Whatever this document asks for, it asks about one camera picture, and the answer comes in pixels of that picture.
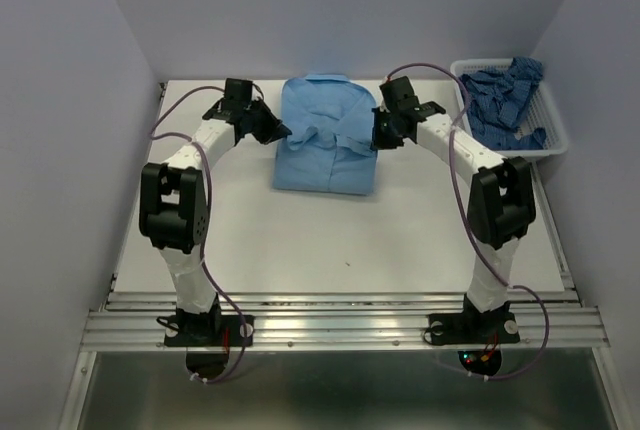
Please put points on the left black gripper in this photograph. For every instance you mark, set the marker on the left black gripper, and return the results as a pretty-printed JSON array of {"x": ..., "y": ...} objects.
[{"x": 274, "y": 130}]

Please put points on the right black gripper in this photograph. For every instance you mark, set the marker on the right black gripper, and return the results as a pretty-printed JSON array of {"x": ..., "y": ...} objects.
[{"x": 378, "y": 141}]

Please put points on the light blue long sleeve shirt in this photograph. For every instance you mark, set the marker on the light blue long sleeve shirt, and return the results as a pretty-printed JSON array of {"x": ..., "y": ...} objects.
[{"x": 329, "y": 149}]

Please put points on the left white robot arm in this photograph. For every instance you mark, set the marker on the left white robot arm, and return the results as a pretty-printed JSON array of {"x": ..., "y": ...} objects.
[{"x": 175, "y": 206}]

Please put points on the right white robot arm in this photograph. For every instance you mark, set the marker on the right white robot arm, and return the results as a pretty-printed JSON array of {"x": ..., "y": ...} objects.
[{"x": 496, "y": 213}]

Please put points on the dark blue patterned shirt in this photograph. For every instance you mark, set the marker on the dark blue patterned shirt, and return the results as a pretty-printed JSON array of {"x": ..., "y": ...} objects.
[{"x": 500, "y": 103}]

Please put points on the white plastic basket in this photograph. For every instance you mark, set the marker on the white plastic basket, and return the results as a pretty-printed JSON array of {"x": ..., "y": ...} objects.
[{"x": 542, "y": 112}]

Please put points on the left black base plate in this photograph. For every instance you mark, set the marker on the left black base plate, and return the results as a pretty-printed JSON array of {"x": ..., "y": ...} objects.
[{"x": 232, "y": 333}]

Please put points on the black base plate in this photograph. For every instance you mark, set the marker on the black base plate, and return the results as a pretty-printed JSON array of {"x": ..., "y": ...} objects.
[
  {"x": 467, "y": 330},
  {"x": 232, "y": 333}
]

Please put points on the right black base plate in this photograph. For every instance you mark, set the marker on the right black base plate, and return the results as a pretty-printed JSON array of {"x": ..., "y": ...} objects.
[{"x": 467, "y": 330}]

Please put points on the aluminium mounting rail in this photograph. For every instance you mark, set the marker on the aluminium mounting rail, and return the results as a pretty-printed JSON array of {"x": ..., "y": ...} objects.
[{"x": 341, "y": 322}]

